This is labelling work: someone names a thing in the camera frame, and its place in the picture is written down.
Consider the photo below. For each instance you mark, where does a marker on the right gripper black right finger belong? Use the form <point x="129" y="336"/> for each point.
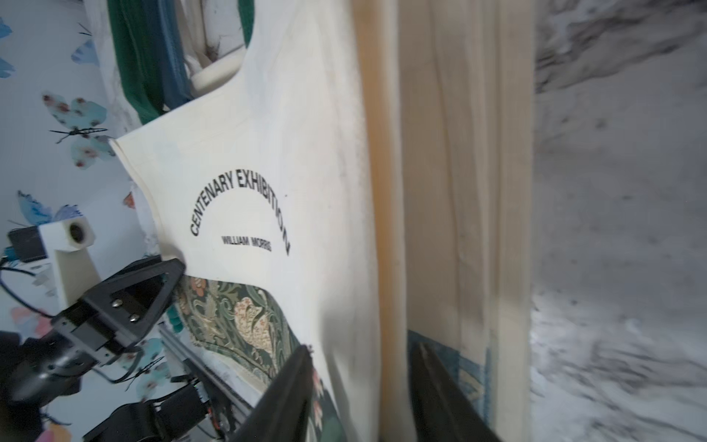
<point x="441" y="411"/>

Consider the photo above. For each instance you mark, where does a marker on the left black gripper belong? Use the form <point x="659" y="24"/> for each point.
<point x="111" y="319"/>

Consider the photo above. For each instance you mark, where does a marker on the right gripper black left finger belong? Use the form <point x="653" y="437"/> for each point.
<point x="283" y="411"/>

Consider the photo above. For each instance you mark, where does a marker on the starry night canvas tote bag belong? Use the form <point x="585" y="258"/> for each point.
<point x="513" y="221"/>

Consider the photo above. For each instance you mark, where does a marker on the green handled canvas tote bag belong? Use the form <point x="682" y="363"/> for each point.
<point x="262" y="188"/>

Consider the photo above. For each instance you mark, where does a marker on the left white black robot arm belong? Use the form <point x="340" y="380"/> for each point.
<point x="167" y="418"/>

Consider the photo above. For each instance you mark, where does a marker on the green rubber glove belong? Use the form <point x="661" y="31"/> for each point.
<point x="174" y="319"/>

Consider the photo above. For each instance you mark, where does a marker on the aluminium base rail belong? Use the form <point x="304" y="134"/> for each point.
<point x="229" y="397"/>

